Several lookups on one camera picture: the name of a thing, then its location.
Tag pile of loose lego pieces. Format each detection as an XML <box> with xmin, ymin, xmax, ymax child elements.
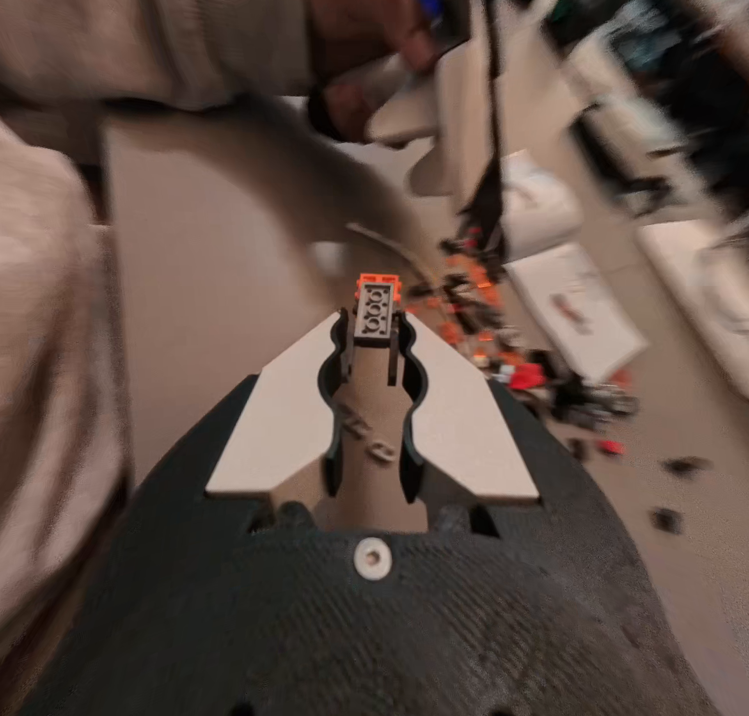
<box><xmin>404</xmin><ymin>224</ymin><xmax>641</xmax><ymax>459</ymax></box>

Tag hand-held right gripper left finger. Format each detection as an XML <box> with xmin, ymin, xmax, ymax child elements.
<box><xmin>205</xmin><ymin>309</ymin><xmax>355</xmax><ymax>501</ymax></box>

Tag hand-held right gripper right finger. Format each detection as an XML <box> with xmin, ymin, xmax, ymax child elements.
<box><xmin>398</xmin><ymin>311</ymin><xmax>541</xmax><ymax>505</ymax></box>

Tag flat lego instruction booklet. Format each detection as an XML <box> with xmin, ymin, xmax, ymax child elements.
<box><xmin>503</xmin><ymin>242</ymin><xmax>650</xmax><ymax>383</ymax></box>

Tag white cord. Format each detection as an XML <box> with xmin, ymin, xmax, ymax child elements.
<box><xmin>345</xmin><ymin>221</ymin><xmax>437</xmax><ymax>295</ymax></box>

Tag person's left hand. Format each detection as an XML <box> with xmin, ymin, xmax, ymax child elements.
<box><xmin>307</xmin><ymin>0</ymin><xmax>440</xmax><ymax>140</ymax></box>

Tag person's left forearm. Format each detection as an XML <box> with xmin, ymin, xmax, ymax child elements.
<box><xmin>0</xmin><ymin>0</ymin><xmax>317</xmax><ymax>111</ymax></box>

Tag grey and orange lego assembly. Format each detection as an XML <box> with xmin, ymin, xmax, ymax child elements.
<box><xmin>342</xmin><ymin>271</ymin><xmax>406</xmax><ymax>386</ymax></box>

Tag person's beige clothing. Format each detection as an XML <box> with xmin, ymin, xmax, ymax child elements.
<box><xmin>0</xmin><ymin>119</ymin><xmax>132</xmax><ymax>716</ymax></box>

